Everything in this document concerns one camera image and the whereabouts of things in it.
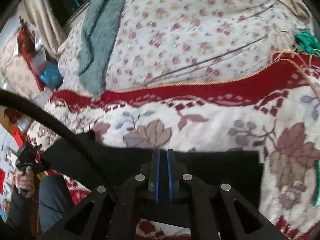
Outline red hanging cloth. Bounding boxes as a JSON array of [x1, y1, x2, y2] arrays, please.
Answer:
[[17, 27, 44, 90]]

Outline person's left hand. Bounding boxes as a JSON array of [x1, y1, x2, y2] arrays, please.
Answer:
[[16, 169, 35, 192]]

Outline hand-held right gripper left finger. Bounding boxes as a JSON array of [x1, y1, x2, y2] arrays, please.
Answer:
[[37, 149, 160, 240]]

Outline white floral quilt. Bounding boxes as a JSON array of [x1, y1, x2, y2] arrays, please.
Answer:
[[56, 0, 320, 98]]

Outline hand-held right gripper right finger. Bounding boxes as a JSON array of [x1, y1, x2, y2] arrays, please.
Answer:
[[167, 149, 288, 240]]

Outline person's left forearm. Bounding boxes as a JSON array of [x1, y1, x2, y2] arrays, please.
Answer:
[[5, 189, 38, 230]]

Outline blue plastic bag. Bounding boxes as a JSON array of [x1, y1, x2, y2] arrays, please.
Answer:
[[39, 62, 63, 89]]

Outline clear plastic bag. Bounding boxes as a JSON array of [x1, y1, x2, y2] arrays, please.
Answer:
[[30, 47, 47, 73]]

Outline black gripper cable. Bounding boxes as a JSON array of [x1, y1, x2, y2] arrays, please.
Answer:
[[0, 89, 119, 203]]

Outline green yarn bundle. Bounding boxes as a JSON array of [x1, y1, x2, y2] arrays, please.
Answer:
[[295, 31, 320, 55]]

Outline black pants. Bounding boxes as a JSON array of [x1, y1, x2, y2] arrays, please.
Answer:
[[41, 131, 264, 230]]

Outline red leaf-patterned blanket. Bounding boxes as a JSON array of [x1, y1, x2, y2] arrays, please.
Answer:
[[25, 52, 320, 240]]

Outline dark red cloth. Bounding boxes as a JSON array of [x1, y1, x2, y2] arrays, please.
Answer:
[[4, 107, 24, 124]]

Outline teal fleece jacket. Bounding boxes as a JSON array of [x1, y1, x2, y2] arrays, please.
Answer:
[[77, 0, 137, 102]]

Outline floral fabric cover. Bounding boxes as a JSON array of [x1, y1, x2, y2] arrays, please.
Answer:
[[0, 37, 38, 98]]

